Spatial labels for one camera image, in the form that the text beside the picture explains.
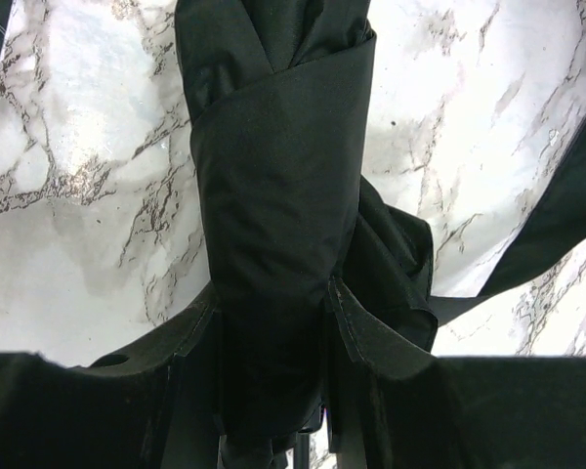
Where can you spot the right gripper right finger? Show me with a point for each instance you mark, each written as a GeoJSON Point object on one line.
{"type": "Point", "coordinates": [392, 405]}

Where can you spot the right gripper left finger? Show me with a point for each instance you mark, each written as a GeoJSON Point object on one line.
{"type": "Point", "coordinates": [147, 405]}

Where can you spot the black folding umbrella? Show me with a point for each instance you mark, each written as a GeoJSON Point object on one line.
{"type": "Point", "coordinates": [278, 95]}

